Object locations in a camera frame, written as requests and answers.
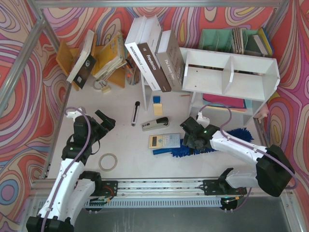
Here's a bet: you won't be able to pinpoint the yellow grey calculator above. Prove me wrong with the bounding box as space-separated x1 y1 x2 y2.
149 133 181 149

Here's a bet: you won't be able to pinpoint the blue microfiber duster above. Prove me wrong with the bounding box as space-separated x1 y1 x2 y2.
153 128 253 158

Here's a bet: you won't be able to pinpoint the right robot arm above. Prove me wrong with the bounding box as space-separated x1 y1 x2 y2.
180 116 295 197

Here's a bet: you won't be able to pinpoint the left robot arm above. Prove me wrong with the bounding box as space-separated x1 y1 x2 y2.
26 107 117 232

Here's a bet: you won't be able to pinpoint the white bookshelf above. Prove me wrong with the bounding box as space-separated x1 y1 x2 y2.
181 48 281 128

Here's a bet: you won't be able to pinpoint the grey black stapler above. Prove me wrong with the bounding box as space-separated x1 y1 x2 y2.
141 117 169 131

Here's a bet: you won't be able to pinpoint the black white utility knife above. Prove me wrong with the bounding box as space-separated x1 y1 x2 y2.
131 101 140 127

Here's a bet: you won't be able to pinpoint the yellow sticky note pad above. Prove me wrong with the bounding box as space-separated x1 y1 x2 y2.
153 103 163 116

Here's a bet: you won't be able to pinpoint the masking tape roll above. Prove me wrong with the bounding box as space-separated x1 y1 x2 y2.
98 153 118 172

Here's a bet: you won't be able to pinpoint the blue eraser block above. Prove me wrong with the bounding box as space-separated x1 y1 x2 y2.
153 96 161 104

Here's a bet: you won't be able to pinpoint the small white shelf stand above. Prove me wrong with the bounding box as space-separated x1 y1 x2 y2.
140 74 153 112

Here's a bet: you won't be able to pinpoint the stack of coloured folders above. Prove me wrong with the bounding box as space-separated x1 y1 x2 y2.
202 93 252 112

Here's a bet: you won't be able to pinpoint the pencil cup with pencils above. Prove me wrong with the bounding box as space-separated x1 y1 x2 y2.
125 56 140 85

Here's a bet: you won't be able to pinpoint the black white paperback book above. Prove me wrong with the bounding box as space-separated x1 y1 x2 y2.
67 29 96 89

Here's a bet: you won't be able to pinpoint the yellow worn books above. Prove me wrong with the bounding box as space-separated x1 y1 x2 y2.
93 31 126 81

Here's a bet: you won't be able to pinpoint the pink pig figurine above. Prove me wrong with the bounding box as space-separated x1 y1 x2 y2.
254 103 269 123

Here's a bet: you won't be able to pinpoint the grey Lonely City book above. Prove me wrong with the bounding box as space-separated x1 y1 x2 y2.
156 29 185 92

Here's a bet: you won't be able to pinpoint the yellow wooden book rack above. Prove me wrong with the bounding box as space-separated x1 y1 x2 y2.
56 30 126 89

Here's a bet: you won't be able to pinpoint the white Mademoiselle book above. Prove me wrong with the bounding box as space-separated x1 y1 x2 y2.
125 16 160 91

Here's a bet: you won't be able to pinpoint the brown Fredonia book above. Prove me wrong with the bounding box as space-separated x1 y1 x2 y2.
137 42 172 93

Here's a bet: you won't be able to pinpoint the green file organizer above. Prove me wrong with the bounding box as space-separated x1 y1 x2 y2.
198 29 269 57

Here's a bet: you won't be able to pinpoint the blue yellow book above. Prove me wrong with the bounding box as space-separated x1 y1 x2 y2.
253 27 274 57

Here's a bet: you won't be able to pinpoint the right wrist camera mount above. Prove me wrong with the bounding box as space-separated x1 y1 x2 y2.
196 112 210 128

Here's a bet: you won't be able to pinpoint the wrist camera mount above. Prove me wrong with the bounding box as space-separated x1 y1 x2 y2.
196 112 210 128
65 108 84 121

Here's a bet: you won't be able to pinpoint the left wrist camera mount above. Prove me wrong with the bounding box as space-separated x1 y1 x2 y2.
65 108 84 121

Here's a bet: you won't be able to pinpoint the brass padlock with ring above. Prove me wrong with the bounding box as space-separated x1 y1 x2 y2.
92 80 111 93

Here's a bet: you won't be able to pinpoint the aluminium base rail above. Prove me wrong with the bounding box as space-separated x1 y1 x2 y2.
30 178 293 201

